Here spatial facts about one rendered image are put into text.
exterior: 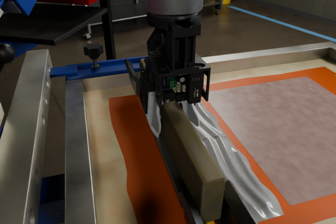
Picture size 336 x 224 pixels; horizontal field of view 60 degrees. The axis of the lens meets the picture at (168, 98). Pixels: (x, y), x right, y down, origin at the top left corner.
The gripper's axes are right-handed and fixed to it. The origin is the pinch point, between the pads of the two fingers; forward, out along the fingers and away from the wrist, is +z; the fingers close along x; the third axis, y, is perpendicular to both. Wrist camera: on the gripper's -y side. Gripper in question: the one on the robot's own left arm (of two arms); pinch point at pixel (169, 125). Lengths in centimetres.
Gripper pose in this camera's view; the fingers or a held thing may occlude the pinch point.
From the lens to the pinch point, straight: 50.4
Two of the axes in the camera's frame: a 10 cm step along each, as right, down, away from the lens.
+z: 0.0, 8.5, 5.2
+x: 9.6, -1.5, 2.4
